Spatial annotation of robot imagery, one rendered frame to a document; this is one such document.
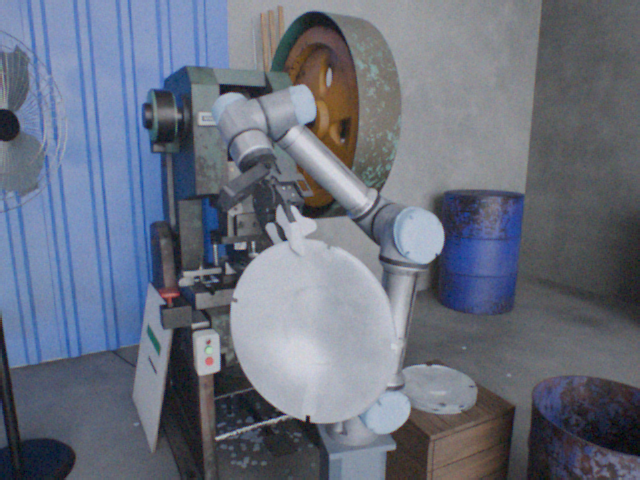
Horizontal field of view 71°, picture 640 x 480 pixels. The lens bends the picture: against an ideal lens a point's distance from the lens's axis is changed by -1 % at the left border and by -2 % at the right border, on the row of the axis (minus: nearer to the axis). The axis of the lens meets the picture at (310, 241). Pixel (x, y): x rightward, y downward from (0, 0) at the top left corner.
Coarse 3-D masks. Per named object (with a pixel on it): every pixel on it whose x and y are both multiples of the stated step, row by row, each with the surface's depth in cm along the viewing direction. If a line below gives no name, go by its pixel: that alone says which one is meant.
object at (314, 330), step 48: (240, 288) 68; (288, 288) 72; (336, 288) 76; (240, 336) 65; (288, 336) 68; (336, 336) 71; (384, 336) 76; (288, 384) 65; (336, 384) 69; (384, 384) 72
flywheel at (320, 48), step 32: (320, 32) 175; (288, 64) 202; (320, 64) 184; (352, 64) 159; (320, 96) 187; (352, 96) 161; (320, 128) 184; (352, 128) 163; (352, 160) 165; (320, 192) 188
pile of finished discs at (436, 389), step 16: (416, 368) 176; (432, 368) 178; (448, 368) 176; (416, 384) 164; (432, 384) 163; (448, 384) 163; (464, 384) 164; (416, 400) 153; (432, 400) 154; (448, 400) 154; (464, 400) 154
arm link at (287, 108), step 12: (264, 96) 87; (276, 96) 87; (288, 96) 87; (300, 96) 87; (312, 96) 88; (264, 108) 85; (276, 108) 86; (288, 108) 86; (300, 108) 87; (312, 108) 88; (276, 120) 86; (288, 120) 88; (300, 120) 89; (312, 120) 92; (276, 132) 89
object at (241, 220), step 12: (228, 156) 173; (228, 168) 167; (228, 180) 168; (240, 204) 170; (252, 204) 174; (228, 216) 170; (240, 216) 169; (252, 216) 171; (228, 228) 171; (240, 228) 170; (252, 228) 172
